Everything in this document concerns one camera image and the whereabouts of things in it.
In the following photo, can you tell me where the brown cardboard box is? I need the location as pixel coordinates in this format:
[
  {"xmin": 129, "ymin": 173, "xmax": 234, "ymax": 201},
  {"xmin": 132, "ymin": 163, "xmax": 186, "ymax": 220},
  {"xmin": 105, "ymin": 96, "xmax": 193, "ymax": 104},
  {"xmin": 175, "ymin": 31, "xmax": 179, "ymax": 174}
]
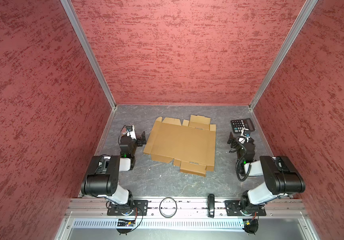
[{"xmin": 143, "ymin": 115, "xmax": 217, "ymax": 177}]

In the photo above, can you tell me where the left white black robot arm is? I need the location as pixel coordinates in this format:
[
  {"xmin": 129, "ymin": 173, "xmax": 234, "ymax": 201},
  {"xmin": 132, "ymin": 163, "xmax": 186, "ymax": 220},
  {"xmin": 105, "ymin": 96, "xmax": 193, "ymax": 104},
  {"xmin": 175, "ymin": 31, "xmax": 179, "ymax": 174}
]
[{"xmin": 80, "ymin": 130, "xmax": 147, "ymax": 215}]

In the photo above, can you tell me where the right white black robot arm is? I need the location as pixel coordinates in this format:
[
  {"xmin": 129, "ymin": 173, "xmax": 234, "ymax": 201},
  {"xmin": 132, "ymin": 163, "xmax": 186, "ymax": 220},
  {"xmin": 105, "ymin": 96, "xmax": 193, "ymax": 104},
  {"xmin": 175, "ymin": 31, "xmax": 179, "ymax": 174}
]
[{"xmin": 226, "ymin": 131, "xmax": 306, "ymax": 216}]

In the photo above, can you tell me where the black desk calculator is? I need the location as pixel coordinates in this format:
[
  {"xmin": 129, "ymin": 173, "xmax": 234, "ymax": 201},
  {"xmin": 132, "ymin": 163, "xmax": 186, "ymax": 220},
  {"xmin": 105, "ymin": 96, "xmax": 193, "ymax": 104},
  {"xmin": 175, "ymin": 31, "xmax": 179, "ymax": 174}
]
[{"xmin": 231, "ymin": 118, "xmax": 255, "ymax": 134}]

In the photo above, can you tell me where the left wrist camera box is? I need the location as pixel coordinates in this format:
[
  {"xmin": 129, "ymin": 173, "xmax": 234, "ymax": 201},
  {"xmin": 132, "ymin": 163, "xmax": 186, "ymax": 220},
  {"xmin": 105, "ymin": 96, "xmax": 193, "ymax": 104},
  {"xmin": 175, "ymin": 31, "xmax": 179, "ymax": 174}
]
[{"xmin": 121, "ymin": 125, "xmax": 137, "ymax": 140}]

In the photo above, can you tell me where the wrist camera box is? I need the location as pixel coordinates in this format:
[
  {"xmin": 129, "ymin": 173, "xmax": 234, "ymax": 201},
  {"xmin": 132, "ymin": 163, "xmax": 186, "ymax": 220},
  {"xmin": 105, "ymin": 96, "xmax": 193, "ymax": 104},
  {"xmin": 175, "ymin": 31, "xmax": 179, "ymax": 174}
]
[
  {"xmin": 238, "ymin": 129, "xmax": 251, "ymax": 143},
  {"xmin": 121, "ymin": 125, "xmax": 137, "ymax": 140}
]

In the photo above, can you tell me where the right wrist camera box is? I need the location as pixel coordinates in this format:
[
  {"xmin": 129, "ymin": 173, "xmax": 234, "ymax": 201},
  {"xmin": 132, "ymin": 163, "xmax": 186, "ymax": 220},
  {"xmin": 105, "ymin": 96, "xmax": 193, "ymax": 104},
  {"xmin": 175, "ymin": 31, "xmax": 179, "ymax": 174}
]
[{"xmin": 238, "ymin": 129, "xmax": 251, "ymax": 143}]

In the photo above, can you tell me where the black handle bar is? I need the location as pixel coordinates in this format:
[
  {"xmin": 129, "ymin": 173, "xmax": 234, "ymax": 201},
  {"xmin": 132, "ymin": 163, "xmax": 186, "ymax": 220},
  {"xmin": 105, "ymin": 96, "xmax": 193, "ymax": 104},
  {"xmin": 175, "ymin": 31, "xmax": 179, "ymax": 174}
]
[{"xmin": 207, "ymin": 194, "xmax": 215, "ymax": 218}]

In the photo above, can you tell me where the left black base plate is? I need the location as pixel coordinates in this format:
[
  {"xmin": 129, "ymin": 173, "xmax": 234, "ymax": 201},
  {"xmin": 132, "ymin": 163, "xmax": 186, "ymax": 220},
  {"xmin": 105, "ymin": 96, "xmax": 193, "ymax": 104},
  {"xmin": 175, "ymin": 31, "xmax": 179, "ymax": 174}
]
[{"xmin": 107, "ymin": 200, "xmax": 149, "ymax": 217}]

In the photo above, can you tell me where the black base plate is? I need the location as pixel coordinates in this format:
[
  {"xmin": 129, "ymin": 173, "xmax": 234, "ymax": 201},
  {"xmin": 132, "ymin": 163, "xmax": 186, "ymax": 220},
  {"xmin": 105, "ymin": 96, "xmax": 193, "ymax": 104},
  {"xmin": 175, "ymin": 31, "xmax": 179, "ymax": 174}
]
[
  {"xmin": 107, "ymin": 200, "xmax": 149, "ymax": 217},
  {"xmin": 224, "ymin": 200, "xmax": 267, "ymax": 217}
]

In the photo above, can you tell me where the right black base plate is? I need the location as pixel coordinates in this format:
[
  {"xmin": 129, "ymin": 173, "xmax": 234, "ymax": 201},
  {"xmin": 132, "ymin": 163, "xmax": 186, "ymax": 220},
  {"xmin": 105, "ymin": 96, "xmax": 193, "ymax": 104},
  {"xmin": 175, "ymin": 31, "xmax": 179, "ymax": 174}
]
[{"xmin": 224, "ymin": 200, "xmax": 267, "ymax": 217}]

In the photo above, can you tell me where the black cable ring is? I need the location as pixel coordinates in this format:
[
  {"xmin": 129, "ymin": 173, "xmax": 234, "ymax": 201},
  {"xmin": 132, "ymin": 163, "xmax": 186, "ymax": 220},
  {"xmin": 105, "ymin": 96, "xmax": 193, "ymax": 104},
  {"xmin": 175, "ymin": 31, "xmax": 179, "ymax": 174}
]
[{"xmin": 159, "ymin": 196, "xmax": 178, "ymax": 219}]

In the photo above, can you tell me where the left circuit board with wires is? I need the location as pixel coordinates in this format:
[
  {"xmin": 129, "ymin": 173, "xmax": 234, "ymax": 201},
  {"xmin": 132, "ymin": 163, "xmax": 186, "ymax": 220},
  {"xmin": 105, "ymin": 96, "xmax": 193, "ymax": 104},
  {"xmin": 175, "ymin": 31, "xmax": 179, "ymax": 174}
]
[{"xmin": 116, "ymin": 219, "xmax": 136, "ymax": 235}]

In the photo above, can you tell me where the circuit board with wires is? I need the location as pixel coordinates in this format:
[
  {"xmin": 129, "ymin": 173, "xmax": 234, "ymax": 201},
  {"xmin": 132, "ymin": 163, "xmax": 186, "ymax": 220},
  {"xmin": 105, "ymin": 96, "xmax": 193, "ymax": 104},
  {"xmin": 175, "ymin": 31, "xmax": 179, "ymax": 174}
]
[
  {"xmin": 116, "ymin": 219, "xmax": 136, "ymax": 235},
  {"xmin": 243, "ymin": 219, "xmax": 259, "ymax": 235}
]

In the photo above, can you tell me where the aluminium front rail frame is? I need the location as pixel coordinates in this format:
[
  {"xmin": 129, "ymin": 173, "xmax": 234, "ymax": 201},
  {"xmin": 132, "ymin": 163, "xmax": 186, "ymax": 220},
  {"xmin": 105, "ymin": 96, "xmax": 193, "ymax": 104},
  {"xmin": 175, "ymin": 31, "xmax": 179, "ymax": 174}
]
[{"xmin": 55, "ymin": 197, "xmax": 319, "ymax": 240}]

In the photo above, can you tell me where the right circuit board with wires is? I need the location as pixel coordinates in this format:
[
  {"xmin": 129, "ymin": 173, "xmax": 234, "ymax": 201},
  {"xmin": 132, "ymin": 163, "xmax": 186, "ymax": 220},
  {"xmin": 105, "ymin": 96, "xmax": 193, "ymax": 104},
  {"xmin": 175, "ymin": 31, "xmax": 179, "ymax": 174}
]
[{"xmin": 243, "ymin": 219, "xmax": 259, "ymax": 235}]

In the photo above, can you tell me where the left aluminium corner post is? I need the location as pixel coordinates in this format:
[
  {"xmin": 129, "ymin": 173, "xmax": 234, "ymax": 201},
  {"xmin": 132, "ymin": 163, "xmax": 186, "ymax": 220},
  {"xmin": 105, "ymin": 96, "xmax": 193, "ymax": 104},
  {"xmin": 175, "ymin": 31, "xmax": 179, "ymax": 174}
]
[{"xmin": 60, "ymin": 0, "xmax": 116, "ymax": 111}]

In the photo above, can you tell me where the aluminium corner post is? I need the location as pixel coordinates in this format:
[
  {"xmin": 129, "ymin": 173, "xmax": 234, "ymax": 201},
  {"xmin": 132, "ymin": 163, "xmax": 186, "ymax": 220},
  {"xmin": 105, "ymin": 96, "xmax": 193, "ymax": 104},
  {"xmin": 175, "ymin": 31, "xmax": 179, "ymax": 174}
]
[
  {"xmin": 249, "ymin": 0, "xmax": 318, "ymax": 112},
  {"xmin": 60, "ymin": 0, "xmax": 116, "ymax": 111}
]

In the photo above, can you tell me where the right aluminium corner post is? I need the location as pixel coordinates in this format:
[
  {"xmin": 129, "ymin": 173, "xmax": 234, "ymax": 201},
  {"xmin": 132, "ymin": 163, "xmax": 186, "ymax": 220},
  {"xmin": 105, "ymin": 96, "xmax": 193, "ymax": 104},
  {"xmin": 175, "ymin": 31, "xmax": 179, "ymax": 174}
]
[{"xmin": 249, "ymin": 0, "xmax": 318, "ymax": 112}]

